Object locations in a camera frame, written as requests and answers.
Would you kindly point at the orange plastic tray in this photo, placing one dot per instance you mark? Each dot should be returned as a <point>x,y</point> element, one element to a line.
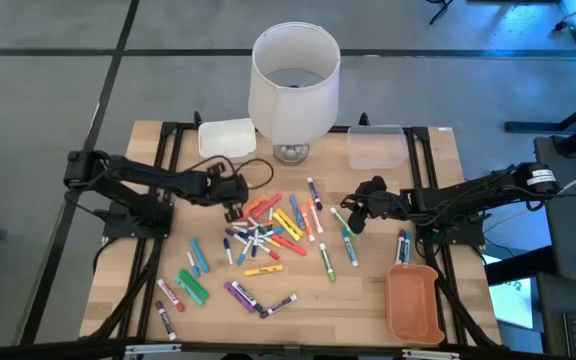
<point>413,305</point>

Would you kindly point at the purple highlighter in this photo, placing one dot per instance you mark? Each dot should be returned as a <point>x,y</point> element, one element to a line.
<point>239,297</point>

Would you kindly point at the red highlighter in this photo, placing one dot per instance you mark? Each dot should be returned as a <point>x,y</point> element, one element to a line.
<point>289,245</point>
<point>267,205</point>

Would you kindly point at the thin orange cap marker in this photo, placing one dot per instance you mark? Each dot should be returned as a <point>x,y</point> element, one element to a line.
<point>268,223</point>

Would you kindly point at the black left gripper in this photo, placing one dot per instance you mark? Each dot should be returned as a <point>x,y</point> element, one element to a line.
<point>223,190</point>

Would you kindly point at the maroon cap Expo marker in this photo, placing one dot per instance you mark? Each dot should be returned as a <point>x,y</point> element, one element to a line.
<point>165,320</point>

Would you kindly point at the silver metal bracket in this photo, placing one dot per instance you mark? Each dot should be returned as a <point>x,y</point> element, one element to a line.
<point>430,354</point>
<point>153,349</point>

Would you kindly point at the orange cap Expo marker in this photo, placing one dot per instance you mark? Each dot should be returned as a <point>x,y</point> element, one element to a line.
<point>315,216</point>

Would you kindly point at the dark green cap Expo marker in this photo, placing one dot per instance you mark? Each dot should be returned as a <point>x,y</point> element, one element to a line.
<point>247,296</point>

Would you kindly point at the navy cap Expo marker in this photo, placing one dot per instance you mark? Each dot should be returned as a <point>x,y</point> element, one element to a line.
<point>314,193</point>

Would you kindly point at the white shade table lamp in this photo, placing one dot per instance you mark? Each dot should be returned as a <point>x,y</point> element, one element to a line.
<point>293,100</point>

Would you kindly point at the teal cap Expo marker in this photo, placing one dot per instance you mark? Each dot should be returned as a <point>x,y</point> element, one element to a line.
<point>406,247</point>
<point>350,248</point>

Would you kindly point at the thin green cap marker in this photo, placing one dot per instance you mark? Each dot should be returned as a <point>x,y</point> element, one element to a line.
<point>261,230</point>

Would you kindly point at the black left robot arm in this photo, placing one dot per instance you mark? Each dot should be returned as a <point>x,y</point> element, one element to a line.
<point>138,175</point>

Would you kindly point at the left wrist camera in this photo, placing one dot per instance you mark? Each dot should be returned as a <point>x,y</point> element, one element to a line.
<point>216,169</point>

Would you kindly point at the thin light blue cap marker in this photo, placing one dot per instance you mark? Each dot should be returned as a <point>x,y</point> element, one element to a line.
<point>274,232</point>
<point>193,263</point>

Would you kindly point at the white plastic bin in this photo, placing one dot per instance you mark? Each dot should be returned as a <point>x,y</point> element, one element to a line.
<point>225,139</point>

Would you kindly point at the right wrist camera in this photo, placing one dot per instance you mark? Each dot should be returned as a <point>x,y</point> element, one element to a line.
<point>374,185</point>

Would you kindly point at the yellow highlighter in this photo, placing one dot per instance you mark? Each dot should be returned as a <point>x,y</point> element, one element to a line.
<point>288,221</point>
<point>263,270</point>
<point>286,227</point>

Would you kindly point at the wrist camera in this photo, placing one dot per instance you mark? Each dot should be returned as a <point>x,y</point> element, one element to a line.
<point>374,185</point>
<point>216,169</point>

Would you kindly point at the blue highlighter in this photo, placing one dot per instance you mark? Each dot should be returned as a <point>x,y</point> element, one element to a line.
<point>296,211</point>
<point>199,255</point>

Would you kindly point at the clear plastic bin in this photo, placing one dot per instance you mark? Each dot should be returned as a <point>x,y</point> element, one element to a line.
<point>375,147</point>

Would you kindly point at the black floor stand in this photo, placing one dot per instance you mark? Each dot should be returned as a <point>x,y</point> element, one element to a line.
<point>533,127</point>

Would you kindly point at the teal green highlighter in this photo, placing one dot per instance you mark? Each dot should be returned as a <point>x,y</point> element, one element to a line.
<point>189,291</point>

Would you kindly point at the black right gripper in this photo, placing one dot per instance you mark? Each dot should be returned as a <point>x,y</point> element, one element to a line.
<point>385,205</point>

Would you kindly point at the black chair leg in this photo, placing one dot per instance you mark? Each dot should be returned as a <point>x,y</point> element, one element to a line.
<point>440,10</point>

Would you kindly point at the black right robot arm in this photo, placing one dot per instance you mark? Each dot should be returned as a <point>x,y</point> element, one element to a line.
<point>468,195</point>

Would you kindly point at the thin yellow cap marker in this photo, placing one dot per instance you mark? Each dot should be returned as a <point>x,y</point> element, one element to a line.
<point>271,242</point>

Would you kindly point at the red cap Expo marker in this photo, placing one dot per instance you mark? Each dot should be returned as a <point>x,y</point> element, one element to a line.
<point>170,295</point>

